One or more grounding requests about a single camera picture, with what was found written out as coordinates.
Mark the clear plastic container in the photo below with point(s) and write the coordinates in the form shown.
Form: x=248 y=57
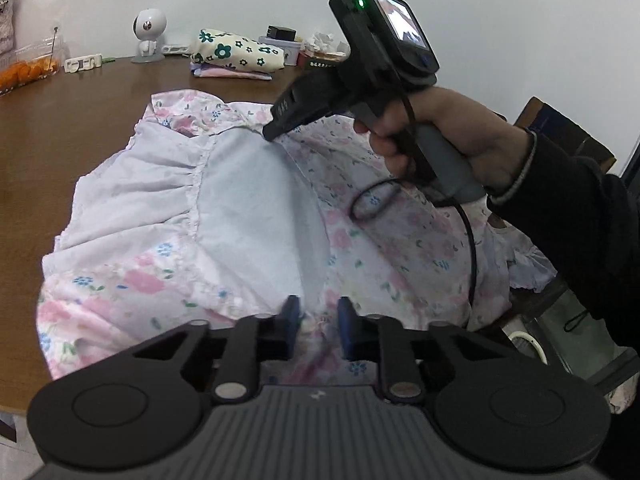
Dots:
x=35 y=55

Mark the white plastic clip holder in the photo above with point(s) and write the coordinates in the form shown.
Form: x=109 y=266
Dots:
x=82 y=63

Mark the white crumpled tissue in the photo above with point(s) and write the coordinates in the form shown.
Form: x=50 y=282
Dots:
x=325 y=42

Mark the person's right forearm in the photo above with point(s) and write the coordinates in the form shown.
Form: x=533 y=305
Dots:
x=575 y=220

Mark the pink mesh tank top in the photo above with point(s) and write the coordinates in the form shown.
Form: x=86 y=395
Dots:
x=225 y=73

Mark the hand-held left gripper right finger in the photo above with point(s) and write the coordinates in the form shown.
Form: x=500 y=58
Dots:
x=347 y=325

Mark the cardboard box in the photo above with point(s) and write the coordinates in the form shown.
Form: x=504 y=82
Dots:
x=565 y=125

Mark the white robot-shaped camera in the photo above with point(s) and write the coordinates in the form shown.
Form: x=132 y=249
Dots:
x=148 y=27

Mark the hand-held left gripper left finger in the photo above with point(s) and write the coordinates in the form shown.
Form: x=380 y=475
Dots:
x=290 y=320

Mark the white flat plastic holder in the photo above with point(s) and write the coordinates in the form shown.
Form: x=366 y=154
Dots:
x=176 y=49

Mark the pink floral white dress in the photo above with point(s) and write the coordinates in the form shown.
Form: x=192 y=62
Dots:
x=240 y=210

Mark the thin metal stick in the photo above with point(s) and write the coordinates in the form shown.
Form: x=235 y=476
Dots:
x=53 y=42

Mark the cream floral garment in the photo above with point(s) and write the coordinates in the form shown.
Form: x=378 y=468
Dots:
x=235 y=50

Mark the person's right hand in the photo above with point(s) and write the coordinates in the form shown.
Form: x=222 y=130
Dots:
x=475 y=130

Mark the grey tin box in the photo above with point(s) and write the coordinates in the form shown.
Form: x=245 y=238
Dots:
x=292 y=52

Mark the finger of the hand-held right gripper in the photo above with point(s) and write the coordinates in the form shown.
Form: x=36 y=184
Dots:
x=280 y=125

